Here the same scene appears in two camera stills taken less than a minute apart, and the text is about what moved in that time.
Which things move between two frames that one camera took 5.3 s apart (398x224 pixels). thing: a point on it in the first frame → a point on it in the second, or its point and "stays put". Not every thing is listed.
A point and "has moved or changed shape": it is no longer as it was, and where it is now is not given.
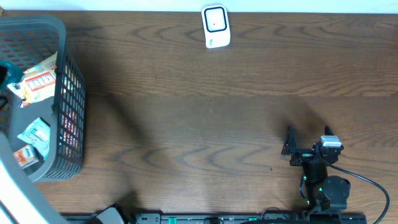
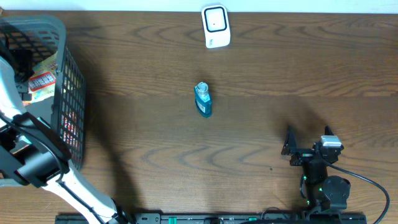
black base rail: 218,218 stays put
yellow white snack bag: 38,83 stays put
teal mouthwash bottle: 14,74 has moved or changed shape
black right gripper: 290,147 stays put
